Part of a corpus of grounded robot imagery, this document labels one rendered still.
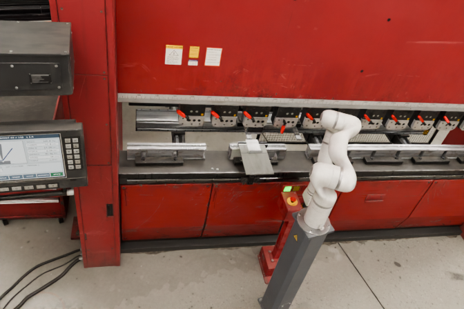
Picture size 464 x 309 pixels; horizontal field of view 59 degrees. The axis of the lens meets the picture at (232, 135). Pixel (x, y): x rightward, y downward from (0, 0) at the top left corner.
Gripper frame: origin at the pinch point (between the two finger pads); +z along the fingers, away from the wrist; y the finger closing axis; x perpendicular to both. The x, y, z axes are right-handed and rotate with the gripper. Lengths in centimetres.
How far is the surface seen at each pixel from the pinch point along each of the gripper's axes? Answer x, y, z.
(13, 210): -194, -46, 57
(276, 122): -23, -34, -44
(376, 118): 46, -32, -49
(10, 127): -160, 12, -86
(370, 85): 30, -35, -75
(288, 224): -7.2, 2.3, 19.6
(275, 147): -16.9, -34.2, -19.1
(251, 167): -39.6, -13.7, -24.0
